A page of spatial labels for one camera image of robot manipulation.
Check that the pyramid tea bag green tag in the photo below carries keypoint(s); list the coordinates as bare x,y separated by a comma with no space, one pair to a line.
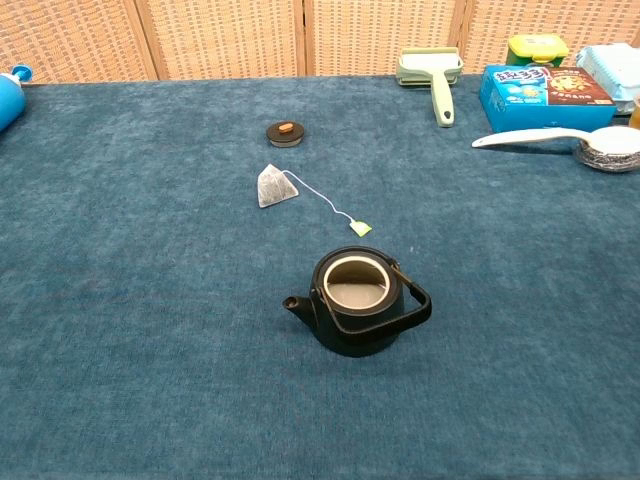
272,187

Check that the black cast iron teapot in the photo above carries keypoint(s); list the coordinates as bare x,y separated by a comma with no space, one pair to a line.
360,332

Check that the small black lid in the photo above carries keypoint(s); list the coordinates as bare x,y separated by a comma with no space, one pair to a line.
285,134

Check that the blue table cloth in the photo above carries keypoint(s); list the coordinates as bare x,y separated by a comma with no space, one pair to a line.
150,300

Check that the pale green lint roller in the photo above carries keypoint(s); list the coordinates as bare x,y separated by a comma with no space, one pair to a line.
442,95

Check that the woven bamboo folding screen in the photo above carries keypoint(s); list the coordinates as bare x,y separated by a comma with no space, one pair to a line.
225,35

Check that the blue cookie box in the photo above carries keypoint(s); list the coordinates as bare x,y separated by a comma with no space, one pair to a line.
530,100

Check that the light blue wet wipes pack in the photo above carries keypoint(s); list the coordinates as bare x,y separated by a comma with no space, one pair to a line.
612,65

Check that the orange jelly cup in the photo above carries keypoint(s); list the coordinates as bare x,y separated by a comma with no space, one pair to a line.
636,112

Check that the blue detergent pump bottle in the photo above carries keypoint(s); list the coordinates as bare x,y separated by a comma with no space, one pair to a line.
9,100

